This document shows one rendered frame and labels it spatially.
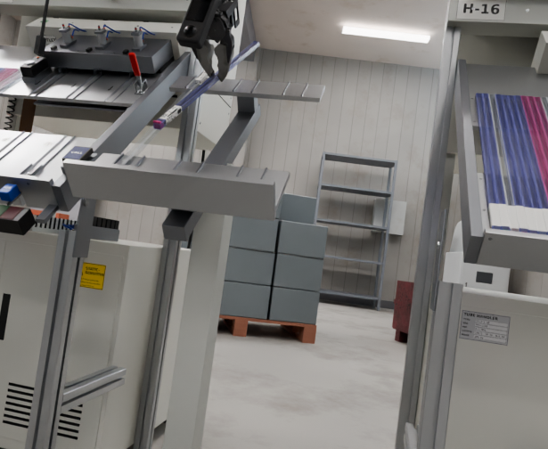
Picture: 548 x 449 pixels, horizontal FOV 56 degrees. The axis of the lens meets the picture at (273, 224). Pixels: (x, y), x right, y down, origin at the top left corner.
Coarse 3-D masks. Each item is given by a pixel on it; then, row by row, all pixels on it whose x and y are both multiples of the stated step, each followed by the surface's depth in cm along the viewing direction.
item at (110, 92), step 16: (0, 48) 164; (16, 48) 164; (32, 48) 163; (0, 64) 153; (16, 64) 153; (48, 80) 142; (64, 80) 142; (80, 80) 142; (96, 80) 141; (112, 80) 141; (128, 80) 140; (16, 96) 136; (32, 96) 135; (48, 96) 134; (64, 96) 134; (80, 96) 133; (96, 96) 133; (112, 96) 133; (128, 96) 132
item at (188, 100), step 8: (248, 48) 123; (256, 48) 126; (240, 56) 118; (232, 64) 114; (216, 72) 109; (208, 80) 105; (216, 80) 107; (200, 88) 102; (208, 88) 104; (192, 96) 98; (176, 104) 95; (184, 104) 96; (160, 120) 89; (160, 128) 89
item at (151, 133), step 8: (192, 88) 111; (184, 96) 108; (152, 128) 96; (144, 136) 94; (152, 136) 95; (136, 144) 92; (144, 144) 93; (128, 152) 89; (136, 152) 90; (120, 160) 87; (128, 160) 88
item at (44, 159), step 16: (0, 144) 115; (16, 144) 114; (32, 144) 114; (48, 144) 114; (64, 144) 114; (80, 144) 114; (0, 160) 110; (16, 160) 109; (32, 160) 109; (48, 160) 108; (48, 176) 104
